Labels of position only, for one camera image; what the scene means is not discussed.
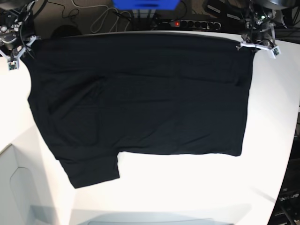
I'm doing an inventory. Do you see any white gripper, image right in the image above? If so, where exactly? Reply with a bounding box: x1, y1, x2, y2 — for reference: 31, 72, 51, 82
236, 25, 277, 53

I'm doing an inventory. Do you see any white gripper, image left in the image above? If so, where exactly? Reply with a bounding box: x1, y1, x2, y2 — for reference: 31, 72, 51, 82
0, 35, 41, 62

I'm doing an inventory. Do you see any black T-shirt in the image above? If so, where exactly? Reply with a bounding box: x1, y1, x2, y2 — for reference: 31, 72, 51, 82
23, 33, 255, 188

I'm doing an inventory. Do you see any black power strip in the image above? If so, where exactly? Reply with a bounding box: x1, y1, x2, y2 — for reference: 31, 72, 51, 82
162, 20, 222, 31

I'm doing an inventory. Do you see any blue box overhead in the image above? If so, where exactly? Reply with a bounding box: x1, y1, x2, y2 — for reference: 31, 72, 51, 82
113, 0, 180, 10

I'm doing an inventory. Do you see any white side table panel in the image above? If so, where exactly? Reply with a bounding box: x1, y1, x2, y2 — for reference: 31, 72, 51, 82
0, 144, 71, 225

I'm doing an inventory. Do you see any black equipment with white lettering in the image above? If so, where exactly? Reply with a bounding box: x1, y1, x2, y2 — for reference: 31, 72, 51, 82
267, 131, 300, 225

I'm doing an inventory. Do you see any wrist camera, image right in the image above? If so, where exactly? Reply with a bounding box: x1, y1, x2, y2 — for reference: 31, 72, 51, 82
269, 45, 281, 59

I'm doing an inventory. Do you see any wrist camera, image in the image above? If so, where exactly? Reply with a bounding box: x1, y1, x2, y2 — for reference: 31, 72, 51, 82
269, 45, 281, 59
7, 60, 19, 71

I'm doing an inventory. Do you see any wrist camera, image left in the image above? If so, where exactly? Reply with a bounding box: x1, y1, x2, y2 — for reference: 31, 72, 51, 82
7, 60, 19, 71

